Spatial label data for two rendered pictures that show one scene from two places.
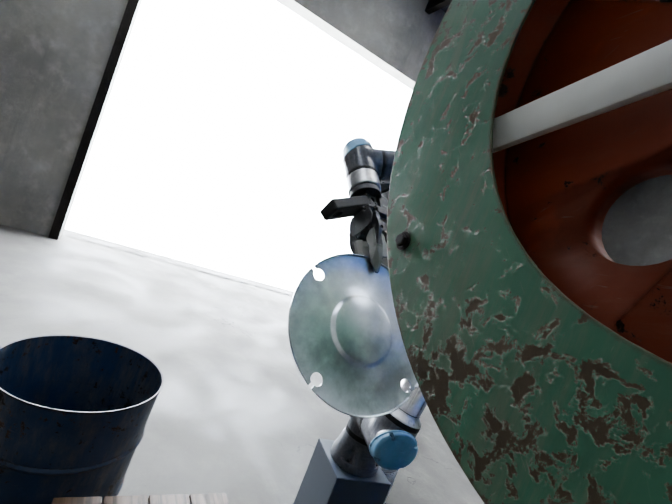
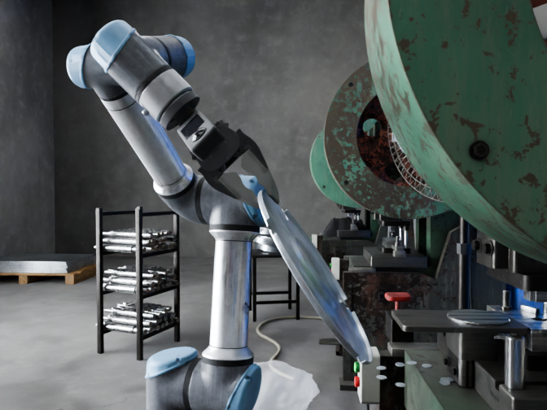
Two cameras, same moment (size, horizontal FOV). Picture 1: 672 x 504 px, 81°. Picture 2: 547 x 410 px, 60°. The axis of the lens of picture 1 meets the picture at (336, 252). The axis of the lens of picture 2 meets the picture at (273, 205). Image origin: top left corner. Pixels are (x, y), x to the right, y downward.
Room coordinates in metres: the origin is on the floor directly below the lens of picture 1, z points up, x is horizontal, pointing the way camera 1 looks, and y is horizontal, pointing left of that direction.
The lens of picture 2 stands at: (0.38, 0.52, 1.05)
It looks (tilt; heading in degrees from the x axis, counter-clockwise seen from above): 1 degrees down; 302
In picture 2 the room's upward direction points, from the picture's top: straight up
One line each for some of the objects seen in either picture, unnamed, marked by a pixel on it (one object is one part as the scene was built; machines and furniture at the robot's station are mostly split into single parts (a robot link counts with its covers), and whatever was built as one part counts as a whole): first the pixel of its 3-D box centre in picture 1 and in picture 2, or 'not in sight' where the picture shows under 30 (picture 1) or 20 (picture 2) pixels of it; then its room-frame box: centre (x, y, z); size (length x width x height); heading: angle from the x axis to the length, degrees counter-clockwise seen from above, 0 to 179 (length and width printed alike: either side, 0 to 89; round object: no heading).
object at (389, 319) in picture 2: not in sight; (399, 345); (0.79, -0.79, 0.62); 0.10 x 0.06 x 0.20; 119
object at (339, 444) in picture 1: (359, 445); not in sight; (1.17, -0.27, 0.50); 0.15 x 0.15 x 0.10
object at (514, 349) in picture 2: not in sight; (514, 359); (0.46, -0.41, 0.75); 0.03 x 0.03 x 0.10; 29
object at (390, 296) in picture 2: not in sight; (398, 307); (0.80, -0.81, 0.72); 0.07 x 0.06 x 0.08; 29
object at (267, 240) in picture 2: not in sight; (272, 268); (2.56, -2.92, 0.40); 0.45 x 0.40 x 0.79; 131
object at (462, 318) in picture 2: not in sight; (454, 346); (0.59, -0.54, 0.72); 0.25 x 0.14 x 0.14; 29
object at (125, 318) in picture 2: not in sight; (138, 277); (2.86, -1.70, 0.47); 0.46 x 0.43 x 0.95; 9
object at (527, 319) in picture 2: not in sight; (536, 329); (0.44, -0.63, 0.76); 0.15 x 0.09 x 0.05; 119
